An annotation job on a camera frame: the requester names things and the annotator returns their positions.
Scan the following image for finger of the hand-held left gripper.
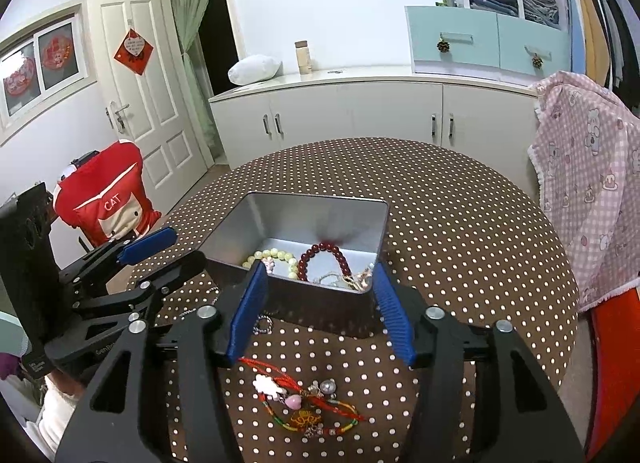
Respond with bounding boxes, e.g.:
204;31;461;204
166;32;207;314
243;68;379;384
72;251;207;316
60;228;177;294

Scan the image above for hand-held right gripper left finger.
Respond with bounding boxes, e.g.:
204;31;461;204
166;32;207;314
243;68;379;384
54;260;271;463

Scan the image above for red diamond door decoration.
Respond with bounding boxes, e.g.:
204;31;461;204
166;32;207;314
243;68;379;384
113;29;153;76

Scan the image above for silver ball chain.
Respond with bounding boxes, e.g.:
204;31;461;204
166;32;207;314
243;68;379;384
179;287;275;338

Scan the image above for pale blue object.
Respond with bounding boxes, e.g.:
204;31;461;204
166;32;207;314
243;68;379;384
0;312;31;359

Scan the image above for grey folded clothes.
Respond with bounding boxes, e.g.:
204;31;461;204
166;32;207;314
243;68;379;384
522;0;560;26

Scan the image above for white panel door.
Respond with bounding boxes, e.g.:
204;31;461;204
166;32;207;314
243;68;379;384
87;0;208;188

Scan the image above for red plastic chair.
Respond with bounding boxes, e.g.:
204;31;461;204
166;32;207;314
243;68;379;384
582;288;640;461

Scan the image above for silver bell charms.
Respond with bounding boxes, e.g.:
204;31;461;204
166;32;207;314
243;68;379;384
307;379;338;399

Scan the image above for silver door handle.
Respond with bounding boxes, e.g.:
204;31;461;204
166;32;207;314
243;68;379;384
105;102;131;132

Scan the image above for pale green bead bracelet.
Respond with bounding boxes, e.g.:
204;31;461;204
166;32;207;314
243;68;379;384
242;249;301;280

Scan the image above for white framed window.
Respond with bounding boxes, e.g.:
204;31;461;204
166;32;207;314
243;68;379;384
0;3;93;144

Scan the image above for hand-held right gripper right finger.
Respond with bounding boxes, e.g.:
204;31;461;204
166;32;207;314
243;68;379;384
372;263;586;463

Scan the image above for black and white printer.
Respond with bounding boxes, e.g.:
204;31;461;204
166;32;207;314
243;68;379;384
59;150;101;181

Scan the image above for grey metal tin box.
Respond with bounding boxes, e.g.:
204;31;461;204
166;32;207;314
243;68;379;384
202;191;391;339

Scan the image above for red cord bracelet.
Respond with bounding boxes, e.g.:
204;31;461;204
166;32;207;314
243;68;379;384
239;357;368;424

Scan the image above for person's left forearm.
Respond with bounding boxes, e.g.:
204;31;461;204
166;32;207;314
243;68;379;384
20;368;91;459

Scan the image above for red paper cutting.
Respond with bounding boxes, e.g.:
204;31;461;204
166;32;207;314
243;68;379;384
42;38;76;71
4;60;38;96

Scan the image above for white sideboard cabinet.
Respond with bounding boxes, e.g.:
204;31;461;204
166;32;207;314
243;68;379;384
208;67;543;171

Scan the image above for pink checked printed blanket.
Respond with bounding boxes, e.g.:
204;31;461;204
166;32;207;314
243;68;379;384
527;70;640;314

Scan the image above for green curtain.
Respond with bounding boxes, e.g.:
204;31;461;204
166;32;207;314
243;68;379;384
170;0;226;158

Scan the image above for dark red bead bracelet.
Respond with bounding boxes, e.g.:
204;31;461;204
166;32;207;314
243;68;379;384
298;241;351;284

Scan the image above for row of hanging clothes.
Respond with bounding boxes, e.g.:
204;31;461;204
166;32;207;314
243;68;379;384
555;0;640;111

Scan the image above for beige bottle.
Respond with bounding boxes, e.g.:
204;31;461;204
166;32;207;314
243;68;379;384
294;41;312;76

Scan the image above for round table, polka-dot cloth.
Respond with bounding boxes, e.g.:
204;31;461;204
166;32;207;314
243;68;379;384
127;137;580;463

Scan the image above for multicolour woven bracelet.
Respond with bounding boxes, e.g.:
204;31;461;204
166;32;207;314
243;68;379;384
260;393;361;439

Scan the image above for white stuffed bag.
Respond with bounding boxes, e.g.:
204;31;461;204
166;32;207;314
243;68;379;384
228;55;281;85

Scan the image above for light blue drawer unit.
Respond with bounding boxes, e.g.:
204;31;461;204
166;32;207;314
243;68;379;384
405;5;573;81

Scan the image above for white cloud hair clip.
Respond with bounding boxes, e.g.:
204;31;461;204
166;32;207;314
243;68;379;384
252;374;283;400

